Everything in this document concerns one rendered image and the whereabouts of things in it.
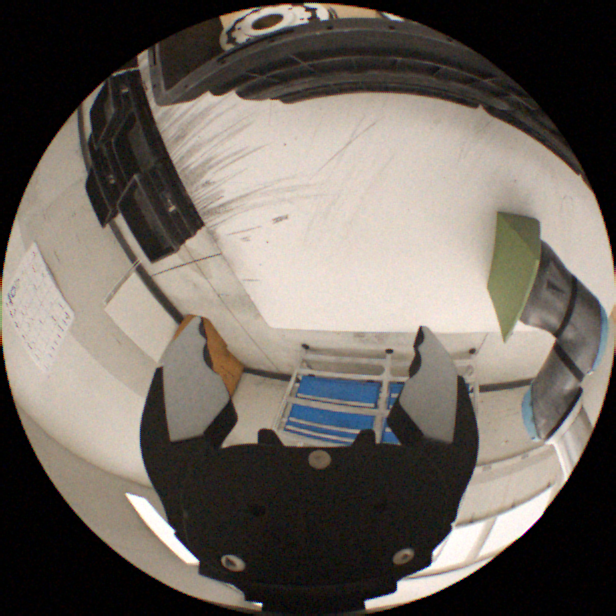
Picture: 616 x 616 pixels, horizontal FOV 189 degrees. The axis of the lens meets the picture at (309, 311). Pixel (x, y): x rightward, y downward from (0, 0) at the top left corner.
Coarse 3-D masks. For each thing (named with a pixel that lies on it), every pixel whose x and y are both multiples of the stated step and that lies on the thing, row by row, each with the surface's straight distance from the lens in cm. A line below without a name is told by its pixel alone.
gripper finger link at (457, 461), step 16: (464, 384) 10; (464, 400) 10; (464, 416) 9; (464, 432) 9; (416, 448) 8; (432, 448) 8; (448, 448) 8; (464, 448) 8; (448, 464) 8; (464, 464) 8; (448, 480) 8; (464, 480) 8; (448, 496) 8; (448, 512) 8
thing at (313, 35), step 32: (288, 32) 14; (320, 32) 13; (352, 32) 13; (384, 32) 13; (416, 32) 13; (160, 64) 20; (224, 64) 14; (256, 64) 15; (480, 64) 16; (160, 96) 18; (192, 96) 17
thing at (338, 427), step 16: (304, 384) 196; (320, 384) 191; (336, 384) 187; (352, 384) 184; (368, 384) 183; (320, 400) 185; (336, 400) 180; (352, 400) 179; (368, 400) 177; (288, 416) 190; (304, 416) 185; (320, 416) 180; (336, 416) 177; (352, 416) 175; (368, 416) 174; (304, 432) 180; (320, 432) 177; (336, 432) 174; (352, 432) 172
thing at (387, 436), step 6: (390, 384) 182; (396, 384) 182; (402, 384) 182; (468, 384) 193; (390, 390) 180; (396, 390) 180; (468, 390) 191; (390, 396) 179; (396, 396) 177; (390, 402) 176; (390, 408) 175; (384, 420) 172; (384, 426) 171; (384, 432) 170; (390, 432) 171; (384, 438) 169; (390, 438) 169; (396, 438) 169
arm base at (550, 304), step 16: (544, 256) 36; (544, 272) 35; (560, 272) 37; (544, 288) 34; (560, 288) 37; (576, 288) 39; (528, 304) 35; (544, 304) 35; (560, 304) 37; (528, 320) 37; (544, 320) 37; (560, 320) 38
